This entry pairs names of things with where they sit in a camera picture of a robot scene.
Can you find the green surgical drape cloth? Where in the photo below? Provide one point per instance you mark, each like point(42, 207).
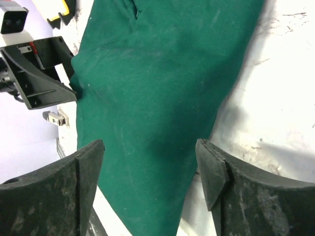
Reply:
point(152, 75)

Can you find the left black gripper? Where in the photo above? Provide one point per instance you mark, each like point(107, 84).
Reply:
point(37, 89)

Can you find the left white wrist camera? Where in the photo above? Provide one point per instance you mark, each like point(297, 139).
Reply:
point(12, 21)

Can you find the small framed whiteboard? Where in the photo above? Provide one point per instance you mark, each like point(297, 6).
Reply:
point(55, 8)

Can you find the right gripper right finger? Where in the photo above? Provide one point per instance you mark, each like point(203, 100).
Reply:
point(248, 201)

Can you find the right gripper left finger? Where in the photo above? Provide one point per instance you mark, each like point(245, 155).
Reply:
point(55, 200)

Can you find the black whiteboard stand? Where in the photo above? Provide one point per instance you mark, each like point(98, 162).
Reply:
point(65, 19)

